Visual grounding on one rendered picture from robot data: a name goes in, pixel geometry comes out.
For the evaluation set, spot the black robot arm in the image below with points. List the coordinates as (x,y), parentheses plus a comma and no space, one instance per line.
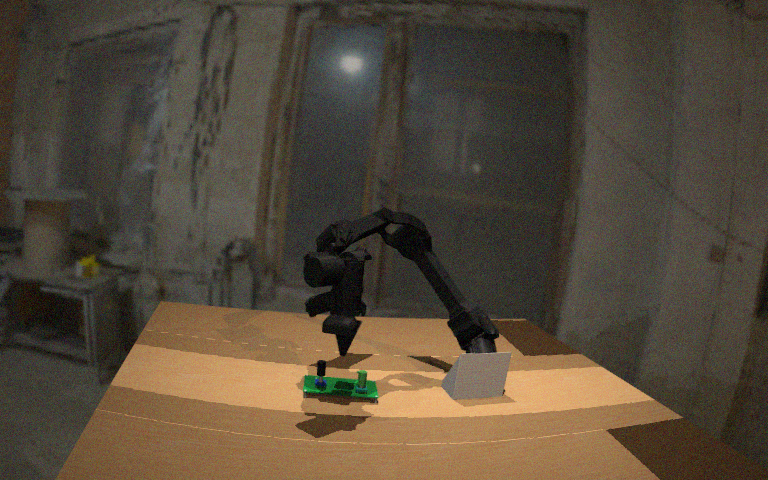
(328,266)

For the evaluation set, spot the green circuit board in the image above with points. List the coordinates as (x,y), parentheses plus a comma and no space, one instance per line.
(339,386)

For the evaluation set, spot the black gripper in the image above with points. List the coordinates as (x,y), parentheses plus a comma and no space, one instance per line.
(344,324)

